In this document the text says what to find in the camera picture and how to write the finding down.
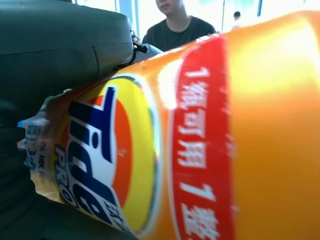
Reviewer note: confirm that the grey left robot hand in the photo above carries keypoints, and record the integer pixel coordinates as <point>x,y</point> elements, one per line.
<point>55,46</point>

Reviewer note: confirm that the background person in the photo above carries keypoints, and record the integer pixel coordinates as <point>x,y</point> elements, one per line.
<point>236,18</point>

